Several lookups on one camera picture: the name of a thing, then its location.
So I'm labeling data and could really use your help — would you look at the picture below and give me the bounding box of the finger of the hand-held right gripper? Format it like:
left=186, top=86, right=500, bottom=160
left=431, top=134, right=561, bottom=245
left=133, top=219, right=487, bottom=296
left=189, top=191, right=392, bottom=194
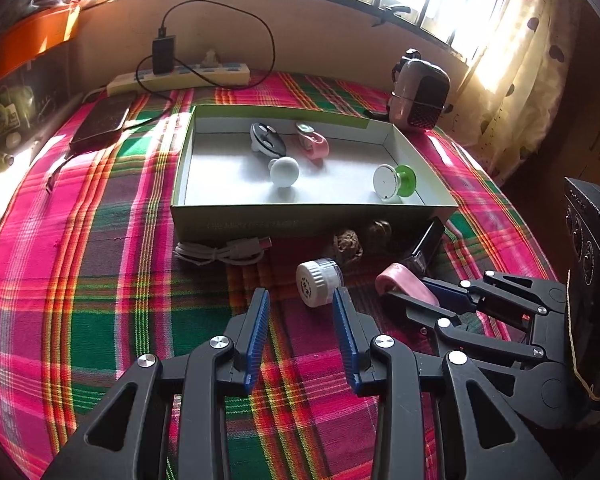
left=422, top=269, right=568, bottom=335
left=387, top=292, right=546, bottom=371

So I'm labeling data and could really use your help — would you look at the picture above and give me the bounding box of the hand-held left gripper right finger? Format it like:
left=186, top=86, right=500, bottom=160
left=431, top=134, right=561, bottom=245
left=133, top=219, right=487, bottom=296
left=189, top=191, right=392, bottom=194
left=331, top=286, right=563, bottom=480

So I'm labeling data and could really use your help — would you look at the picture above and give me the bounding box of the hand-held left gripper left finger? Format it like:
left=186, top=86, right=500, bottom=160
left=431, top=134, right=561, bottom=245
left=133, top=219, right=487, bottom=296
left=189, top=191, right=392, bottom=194
left=40, top=287, right=272, bottom=480

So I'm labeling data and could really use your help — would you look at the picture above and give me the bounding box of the pink oval clip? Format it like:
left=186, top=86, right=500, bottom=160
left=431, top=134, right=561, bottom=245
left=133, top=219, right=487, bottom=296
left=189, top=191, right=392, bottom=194
left=375, top=262, right=441, bottom=306

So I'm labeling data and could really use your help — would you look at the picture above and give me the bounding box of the black bike light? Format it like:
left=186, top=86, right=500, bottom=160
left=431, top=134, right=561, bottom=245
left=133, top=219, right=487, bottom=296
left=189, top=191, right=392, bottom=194
left=407, top=217, right=446, bottom=276

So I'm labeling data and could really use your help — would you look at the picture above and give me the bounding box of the white ribbed cylinder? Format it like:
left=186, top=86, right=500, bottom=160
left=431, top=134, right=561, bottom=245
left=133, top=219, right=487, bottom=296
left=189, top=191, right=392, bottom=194
left=296, top=257, right=343, bottom=307

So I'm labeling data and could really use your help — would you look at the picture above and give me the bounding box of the brown walnut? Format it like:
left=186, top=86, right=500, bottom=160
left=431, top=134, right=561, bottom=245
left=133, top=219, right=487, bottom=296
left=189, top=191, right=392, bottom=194
left=331, top=230, right=364, bottom=263
left=365, top=220, right=393, bottom=246

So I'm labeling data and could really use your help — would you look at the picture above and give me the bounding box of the white cable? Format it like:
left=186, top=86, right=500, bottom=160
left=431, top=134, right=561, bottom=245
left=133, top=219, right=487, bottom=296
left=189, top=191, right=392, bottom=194
left=174, top=237, right=273, bottom=266

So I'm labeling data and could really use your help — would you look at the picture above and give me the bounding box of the green white spool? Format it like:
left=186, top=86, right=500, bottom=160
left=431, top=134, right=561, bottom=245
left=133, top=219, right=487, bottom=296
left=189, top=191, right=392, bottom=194
left=372, top=163, right=418, bottom=202

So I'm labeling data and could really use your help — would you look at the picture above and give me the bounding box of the green cardboard box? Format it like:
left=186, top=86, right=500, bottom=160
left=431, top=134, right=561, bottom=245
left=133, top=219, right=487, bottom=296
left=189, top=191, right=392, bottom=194
left=170, top=105, right=460, bottom=241

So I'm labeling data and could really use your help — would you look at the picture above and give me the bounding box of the white ball-shaped gadget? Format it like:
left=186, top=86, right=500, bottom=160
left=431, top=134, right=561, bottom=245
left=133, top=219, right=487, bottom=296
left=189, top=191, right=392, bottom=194
left=270, top=156, right=301, bottom=189

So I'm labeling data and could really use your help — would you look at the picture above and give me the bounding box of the small pink paper punch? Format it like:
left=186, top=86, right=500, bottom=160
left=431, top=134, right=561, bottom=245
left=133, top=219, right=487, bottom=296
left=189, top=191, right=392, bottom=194
left=294, top=121, right=330, bottom=161

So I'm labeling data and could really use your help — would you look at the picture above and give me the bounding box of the black round disc gadget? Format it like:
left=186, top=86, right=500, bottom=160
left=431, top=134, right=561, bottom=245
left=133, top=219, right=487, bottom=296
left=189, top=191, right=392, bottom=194
left=250, top=121, right=287, bottom=157

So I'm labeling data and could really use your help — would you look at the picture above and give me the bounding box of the dark wooden cabinet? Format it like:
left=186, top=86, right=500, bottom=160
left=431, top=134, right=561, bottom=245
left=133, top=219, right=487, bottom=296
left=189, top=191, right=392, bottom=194
left=555, top=0, right=600, bottom=186

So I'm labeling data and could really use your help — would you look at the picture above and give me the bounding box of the pink green plaid cloth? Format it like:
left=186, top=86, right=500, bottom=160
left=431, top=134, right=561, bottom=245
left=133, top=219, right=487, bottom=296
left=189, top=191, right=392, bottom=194
left=0, top=71, right=563, bottom=480

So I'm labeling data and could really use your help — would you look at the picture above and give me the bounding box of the dotted cream curtain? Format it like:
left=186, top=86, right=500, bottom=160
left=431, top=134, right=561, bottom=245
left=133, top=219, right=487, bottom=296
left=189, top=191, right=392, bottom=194
left=472, top=0, right=581, bottom=186

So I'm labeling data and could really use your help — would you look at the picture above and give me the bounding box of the white power strip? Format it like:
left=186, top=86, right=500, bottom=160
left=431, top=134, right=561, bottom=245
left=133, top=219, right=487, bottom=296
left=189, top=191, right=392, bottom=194
left=106, top=61, right=251, bottom=97

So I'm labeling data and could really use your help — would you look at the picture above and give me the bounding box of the black phone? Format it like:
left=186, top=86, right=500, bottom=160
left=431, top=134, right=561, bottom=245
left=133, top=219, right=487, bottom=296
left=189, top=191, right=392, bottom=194
left=70, top=96, right=133, bottom=148

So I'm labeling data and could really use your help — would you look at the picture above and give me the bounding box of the black window latch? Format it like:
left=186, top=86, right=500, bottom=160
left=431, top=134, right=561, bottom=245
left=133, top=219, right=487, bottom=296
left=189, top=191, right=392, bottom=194
left=372, top=4, right=412, bottom=26

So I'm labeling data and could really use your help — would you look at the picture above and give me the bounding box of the black charger adapter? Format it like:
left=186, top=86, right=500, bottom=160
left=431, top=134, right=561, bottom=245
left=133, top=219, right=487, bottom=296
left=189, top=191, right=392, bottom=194
left=152, top=36, right=176, bottom=75

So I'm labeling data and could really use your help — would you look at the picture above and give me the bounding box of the clear plastic organizer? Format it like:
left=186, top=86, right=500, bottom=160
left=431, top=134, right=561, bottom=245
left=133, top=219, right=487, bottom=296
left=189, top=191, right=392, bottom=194
left=0, top=55, right=76, bottom=171

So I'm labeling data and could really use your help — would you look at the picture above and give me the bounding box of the orange shelf with clutter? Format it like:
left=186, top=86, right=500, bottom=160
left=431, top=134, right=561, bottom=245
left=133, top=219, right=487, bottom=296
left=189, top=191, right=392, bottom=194
left=0, top=5, right=81, bottom=93

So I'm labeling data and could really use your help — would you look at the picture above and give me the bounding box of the beige string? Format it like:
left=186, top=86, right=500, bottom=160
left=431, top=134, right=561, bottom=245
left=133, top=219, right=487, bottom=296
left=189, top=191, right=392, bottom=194
left=566, top=269, right=600, bottom=401

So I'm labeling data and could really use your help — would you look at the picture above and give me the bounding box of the short black cable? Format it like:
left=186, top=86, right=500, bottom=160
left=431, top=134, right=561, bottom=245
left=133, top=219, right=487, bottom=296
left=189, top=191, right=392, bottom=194
left=45, top=147, right=76, bottom=193

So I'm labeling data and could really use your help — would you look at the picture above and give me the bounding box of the black charging cable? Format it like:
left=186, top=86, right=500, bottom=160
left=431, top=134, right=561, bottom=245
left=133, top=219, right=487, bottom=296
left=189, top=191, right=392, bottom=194
left=136, top=1, right=276, bottom=106

